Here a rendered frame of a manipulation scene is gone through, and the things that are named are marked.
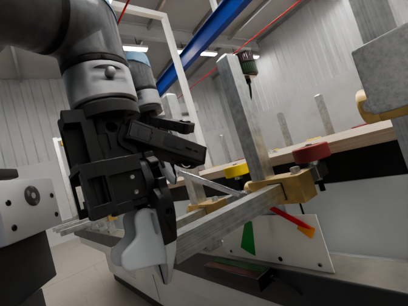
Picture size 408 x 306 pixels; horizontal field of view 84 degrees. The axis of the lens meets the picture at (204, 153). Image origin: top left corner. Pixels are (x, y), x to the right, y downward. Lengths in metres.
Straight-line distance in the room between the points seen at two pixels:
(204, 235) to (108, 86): 0.21
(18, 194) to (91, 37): 0.27
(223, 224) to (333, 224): 0.42
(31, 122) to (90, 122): 8.20
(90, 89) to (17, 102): 8.43
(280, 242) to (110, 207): 0.35
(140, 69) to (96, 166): 0.44
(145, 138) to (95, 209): 0.09
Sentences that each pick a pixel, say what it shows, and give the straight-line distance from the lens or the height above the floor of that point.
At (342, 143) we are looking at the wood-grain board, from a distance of 0.61.
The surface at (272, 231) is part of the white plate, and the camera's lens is 0.50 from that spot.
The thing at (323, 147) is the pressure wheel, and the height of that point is 0.90.
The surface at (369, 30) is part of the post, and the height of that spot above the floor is 1.04.
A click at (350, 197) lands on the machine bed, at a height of 0.76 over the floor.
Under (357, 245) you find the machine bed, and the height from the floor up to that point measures 0.64.
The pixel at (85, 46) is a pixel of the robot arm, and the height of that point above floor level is 1.09.
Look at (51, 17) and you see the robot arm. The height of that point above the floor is 1.10.
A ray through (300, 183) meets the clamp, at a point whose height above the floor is 0.86.
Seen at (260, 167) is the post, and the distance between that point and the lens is 0.47.
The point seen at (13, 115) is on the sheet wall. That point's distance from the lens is 8.58.
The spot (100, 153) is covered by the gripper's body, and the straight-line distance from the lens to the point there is 0.26.
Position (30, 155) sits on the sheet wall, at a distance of 8.21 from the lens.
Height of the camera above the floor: 0.93
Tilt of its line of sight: 3 degrees up
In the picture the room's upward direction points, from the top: 17 degrees counter-clockwise
